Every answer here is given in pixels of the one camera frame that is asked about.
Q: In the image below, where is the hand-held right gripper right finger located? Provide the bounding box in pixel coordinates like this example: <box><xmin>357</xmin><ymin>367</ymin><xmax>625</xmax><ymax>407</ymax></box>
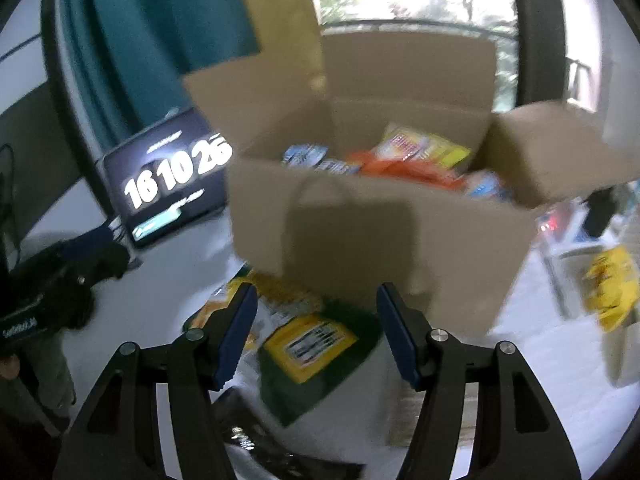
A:
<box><xmin>376</xmin><ymin>282</ymin><xmax>583</xmax><ymax>480</ymax></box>

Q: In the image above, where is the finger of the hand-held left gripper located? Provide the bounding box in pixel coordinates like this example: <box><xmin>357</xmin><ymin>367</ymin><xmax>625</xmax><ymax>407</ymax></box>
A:
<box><xmin>60</xmin><ymin>225</ymin><xmax>131</xmax><ymax>286</ymax></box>

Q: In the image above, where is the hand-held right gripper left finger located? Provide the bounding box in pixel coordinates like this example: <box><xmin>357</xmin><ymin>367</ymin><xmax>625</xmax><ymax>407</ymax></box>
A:
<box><xmin>52</xmin><ymin>282</ymin><xmax>259</xmax><ymax>480</ymax></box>

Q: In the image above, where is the green and yellow snack bag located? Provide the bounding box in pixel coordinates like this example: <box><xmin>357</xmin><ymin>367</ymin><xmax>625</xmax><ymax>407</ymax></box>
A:
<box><xmin>187</xmin><ymin>270</ymin><xmax>383</xmax><ymax>426</ymax></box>

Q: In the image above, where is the cardboard box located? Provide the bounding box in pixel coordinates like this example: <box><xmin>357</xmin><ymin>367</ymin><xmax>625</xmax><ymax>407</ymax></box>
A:
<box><xmin>182</xmin><ymin>30</ymin><xmax>640</xmax><ymax>336</ymax></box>

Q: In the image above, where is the orange chips bag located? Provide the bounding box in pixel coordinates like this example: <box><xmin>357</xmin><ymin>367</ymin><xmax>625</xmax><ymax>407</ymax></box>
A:
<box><xmin>350</xmin><ymin>149</ymin><xmax>468</xmax><ymax>192</ymax></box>

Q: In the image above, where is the light blue snack package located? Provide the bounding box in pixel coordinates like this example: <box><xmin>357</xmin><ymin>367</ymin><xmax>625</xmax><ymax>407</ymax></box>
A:
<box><xmin>465</xmin><ymin>170</ymin><xmax>513</xmax><ymax>202</ymax></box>

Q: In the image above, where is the yellow chips bag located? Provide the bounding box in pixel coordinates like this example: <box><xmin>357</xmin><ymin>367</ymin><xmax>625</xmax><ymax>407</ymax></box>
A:
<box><xmin>372</xmin><ymin>125</ymin><xmax>473</xmax><ymax>171</ymax></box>

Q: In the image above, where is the blue and yellow candy bag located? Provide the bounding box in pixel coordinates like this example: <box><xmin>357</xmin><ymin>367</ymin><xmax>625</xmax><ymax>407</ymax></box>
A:
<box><xmin>281</xmin><ymin>144</ymin><xmax>361</xmax><ymax>176</ymax></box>

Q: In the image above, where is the tablet with clock display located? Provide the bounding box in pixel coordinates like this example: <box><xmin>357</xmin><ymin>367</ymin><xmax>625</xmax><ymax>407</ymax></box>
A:
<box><xmin>102</xmin><ymin>107</ymin><xmax>233</xmax><ymax>248</ymax></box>

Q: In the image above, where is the black foil snack packet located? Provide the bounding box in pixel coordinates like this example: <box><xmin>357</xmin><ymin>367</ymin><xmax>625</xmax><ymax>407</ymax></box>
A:
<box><xmin>215</xmin><ymin>387</ymin><xmax>366</xmax><ymax>480</ymax></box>

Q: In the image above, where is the yellow crumpled wrapper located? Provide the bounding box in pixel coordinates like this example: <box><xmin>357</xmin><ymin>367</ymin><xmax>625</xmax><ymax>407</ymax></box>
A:
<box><xmin>582</xmin><ymin>246</ymin><xmax>640</xmax><ymax>333</ymax></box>

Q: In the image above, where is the black power adapter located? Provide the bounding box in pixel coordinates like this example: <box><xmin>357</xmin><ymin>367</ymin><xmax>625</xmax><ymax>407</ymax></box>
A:
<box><xmin>585</xmin><ymin>187</ymin><xmax>618</xmax><ymax>238</ymax></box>

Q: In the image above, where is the teal curtain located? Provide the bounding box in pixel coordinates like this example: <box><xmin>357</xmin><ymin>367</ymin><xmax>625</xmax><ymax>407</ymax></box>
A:
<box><xmin>55</xmin><ymin>0</ymin><xmax>261</xmax><ymax>138</ymax></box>

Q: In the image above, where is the tan curtain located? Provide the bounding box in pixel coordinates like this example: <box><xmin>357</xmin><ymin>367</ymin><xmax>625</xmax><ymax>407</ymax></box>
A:
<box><xmin>230</xmin><ymin>0</ymin><xmax>326</xmax><ymax>86</ymax></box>

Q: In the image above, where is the black window frame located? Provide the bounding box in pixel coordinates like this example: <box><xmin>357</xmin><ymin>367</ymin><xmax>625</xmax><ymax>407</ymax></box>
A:
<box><xmin>512</xmin><ymin>0</ymin><xmax>571</xmax><ymax>107</ymax></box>

